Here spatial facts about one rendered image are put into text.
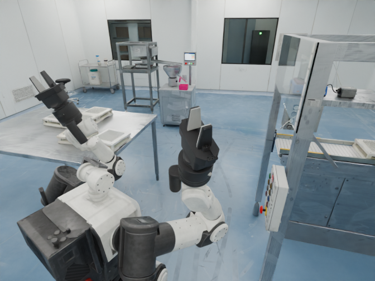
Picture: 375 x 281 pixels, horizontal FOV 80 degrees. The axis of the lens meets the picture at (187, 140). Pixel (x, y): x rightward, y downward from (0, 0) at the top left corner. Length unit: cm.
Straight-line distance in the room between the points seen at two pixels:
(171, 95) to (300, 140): 343
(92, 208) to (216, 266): 155
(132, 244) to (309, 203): 177
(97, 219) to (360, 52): 100
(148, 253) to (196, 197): 20
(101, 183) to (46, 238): 20
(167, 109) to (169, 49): 301
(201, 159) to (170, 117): 397
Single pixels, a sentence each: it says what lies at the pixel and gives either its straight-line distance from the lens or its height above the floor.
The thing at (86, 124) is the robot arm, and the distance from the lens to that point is 101.
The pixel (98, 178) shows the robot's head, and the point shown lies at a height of 140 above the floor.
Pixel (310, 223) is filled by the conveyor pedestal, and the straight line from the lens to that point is 237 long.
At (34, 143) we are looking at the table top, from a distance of 234.
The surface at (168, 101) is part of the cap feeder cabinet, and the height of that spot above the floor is 53.
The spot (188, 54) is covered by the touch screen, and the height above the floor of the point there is 133.
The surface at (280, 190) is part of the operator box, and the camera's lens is 103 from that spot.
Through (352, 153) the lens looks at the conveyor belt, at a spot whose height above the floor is 94.
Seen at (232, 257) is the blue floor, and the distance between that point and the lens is 224.
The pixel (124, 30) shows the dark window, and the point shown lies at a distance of 746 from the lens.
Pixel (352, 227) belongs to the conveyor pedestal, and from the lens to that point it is 245.
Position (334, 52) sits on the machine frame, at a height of 172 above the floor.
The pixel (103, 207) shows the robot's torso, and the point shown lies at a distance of 78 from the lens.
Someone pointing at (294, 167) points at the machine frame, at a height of 124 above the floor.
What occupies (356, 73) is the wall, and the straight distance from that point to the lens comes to 767.
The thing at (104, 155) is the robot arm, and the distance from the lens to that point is 112.
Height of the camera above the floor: 180
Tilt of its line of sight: 27 degrees down
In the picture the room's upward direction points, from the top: straight up
